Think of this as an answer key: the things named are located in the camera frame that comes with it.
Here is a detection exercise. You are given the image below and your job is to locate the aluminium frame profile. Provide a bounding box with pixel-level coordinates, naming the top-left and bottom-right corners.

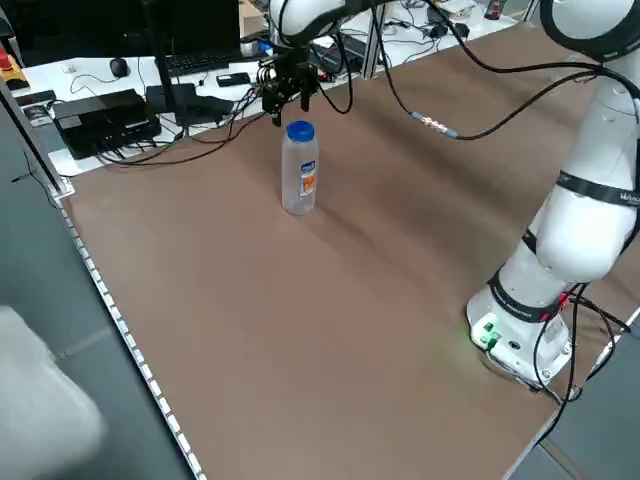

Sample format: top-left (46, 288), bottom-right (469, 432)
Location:
top-left (0, 74), bottom-right (77, 197)

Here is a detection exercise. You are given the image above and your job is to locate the black box device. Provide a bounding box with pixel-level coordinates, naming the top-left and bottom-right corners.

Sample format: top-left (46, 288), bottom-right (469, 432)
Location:
top-left (51, 88), bottom-right (163, 161)

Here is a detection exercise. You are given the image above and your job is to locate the black arm base cable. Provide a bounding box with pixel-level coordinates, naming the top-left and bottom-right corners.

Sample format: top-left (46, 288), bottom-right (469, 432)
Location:
top-left (528, 280), bottom-right (632, 407)

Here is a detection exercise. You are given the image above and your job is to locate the black cable with silver connector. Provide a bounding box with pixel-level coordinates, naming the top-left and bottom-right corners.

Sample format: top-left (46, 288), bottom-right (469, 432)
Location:
top-left (372, 0), bottom-right (640, 142)

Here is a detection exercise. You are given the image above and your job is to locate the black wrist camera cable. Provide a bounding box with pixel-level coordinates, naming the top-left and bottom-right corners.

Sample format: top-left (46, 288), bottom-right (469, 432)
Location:
top-left (277, 0), bottom-right (355, 116)

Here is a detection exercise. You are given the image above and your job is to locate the black power adapter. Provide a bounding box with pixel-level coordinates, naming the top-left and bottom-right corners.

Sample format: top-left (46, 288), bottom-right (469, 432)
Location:
top-left (428, 18), bottom-right (472, 40)

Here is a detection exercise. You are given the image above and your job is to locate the white table edge strip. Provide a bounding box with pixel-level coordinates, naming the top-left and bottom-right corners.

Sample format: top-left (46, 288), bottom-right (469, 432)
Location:
top-left (58, 193), bottom-right (209, 480)

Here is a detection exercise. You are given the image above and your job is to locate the aluminium post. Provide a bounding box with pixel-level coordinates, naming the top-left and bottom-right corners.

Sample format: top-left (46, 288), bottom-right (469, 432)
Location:
top-left (358, 0), bottom-right (390, 81)

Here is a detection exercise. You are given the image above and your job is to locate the thin black cable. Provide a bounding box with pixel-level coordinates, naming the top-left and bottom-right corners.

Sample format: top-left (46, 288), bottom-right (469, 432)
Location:
top-left (97, 112), bottom-right (261, 167)

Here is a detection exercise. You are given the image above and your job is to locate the white side desk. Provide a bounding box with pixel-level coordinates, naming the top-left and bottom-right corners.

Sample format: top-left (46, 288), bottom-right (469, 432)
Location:
top-left (9, 9), bottom-right (521, 177)

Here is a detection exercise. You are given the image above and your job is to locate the black monitor stand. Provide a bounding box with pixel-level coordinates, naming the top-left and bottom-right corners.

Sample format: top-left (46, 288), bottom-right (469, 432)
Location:
top-left (142, 0), bottom-right (236, 127)

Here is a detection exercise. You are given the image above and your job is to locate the black computer monitor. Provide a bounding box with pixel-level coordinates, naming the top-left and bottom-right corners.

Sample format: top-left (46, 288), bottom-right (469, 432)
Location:
top-left (8, 0), bottom-right (243, 69)

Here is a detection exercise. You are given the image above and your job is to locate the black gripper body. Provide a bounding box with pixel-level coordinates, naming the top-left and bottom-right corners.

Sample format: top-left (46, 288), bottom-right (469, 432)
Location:
top-left (262, 44), bottom-right (317, 99)

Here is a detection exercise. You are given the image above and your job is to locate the clear drink bottle blue cap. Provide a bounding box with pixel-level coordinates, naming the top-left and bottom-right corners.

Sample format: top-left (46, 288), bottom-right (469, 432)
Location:
top-left (280, 120), bottom-right (320, 217)

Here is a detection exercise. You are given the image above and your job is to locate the black keyboard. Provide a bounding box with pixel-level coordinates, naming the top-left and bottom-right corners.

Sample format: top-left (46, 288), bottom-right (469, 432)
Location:
top-left (163, 49), bottom-right (242, 77)

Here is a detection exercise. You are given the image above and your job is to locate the white fabric cover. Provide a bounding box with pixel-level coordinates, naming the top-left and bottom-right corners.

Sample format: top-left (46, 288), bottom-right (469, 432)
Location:
top-left (0, 303), bottom-right (108, 480)

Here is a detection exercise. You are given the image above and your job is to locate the red emergency stop button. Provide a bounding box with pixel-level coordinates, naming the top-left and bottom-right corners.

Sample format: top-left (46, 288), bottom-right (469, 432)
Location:
top-left (0, 48), bottom-right (27, 85)

